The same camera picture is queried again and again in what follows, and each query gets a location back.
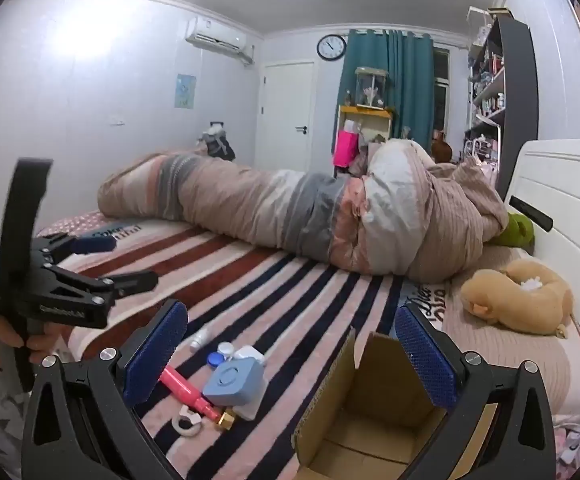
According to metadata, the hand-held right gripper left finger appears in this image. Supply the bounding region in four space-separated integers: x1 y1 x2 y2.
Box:
21 299 191 480

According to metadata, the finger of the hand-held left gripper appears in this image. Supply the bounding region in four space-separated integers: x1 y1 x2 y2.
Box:
52 265 159 306
32 232 119 263

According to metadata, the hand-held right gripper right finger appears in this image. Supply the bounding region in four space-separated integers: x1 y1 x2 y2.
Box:
394 304 557 480

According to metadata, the small white tube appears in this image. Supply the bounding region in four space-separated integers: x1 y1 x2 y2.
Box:
190 327 213 352

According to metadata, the pink pen with gold tip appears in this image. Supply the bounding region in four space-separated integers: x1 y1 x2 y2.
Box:
162 366 238 432

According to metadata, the blue white contact lens case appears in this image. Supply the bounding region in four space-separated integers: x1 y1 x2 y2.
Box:
206 341 236 369

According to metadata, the cardboard box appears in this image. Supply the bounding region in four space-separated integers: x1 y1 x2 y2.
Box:
292 327 501 480

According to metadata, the blue square device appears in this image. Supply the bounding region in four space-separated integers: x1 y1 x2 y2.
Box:
202 357 265 407

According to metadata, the beige printed pillow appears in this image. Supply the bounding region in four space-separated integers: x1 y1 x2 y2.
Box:
404 280 580 413

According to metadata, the tan plush toy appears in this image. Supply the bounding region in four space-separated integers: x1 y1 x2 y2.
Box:
459 258 575 337

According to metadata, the white rectangular bottle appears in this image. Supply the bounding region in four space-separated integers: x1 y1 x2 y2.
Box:
230 345 269 422

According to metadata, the striped blanket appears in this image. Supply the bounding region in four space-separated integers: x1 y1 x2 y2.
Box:
34 210 471 480

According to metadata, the green plush toy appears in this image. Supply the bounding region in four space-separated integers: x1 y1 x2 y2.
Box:
490 212 536 247

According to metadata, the pink grey duvet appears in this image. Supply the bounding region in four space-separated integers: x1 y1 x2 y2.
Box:
97 137 509 277

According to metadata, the brown vase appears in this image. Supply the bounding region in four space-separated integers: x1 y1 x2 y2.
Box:
430 130 454 164

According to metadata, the white headboard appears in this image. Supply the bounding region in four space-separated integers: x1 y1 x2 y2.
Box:
502 139 580 343

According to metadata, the pink bag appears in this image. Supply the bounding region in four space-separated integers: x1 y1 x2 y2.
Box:
333 130 360 169

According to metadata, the white door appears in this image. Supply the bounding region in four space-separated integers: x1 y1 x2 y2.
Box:
261 61 317 162

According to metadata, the white air conditioner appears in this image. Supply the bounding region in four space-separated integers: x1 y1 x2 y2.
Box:
185 16 255 66

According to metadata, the yellow white shelf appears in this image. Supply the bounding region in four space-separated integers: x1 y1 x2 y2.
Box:
336 105 395 177

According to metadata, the window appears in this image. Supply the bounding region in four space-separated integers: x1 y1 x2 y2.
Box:
432 47 451 137

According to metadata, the dark bookshelf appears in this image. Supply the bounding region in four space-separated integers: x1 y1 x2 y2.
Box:
466 7 542 202

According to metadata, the teal curtain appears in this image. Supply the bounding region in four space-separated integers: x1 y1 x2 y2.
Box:
337 29 436 153

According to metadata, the glass display case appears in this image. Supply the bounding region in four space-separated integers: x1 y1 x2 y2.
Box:
353 66 389 110

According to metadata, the white ring clip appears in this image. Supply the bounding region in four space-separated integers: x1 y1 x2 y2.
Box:
172 406 203 434

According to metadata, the blue wall poster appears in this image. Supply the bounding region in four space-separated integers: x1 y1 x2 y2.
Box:
174 73 197 110

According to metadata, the white wire rack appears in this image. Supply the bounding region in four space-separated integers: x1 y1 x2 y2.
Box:
462 136 502 172

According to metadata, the round wall clock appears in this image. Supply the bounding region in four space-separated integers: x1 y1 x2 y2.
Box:
317 34 347 62

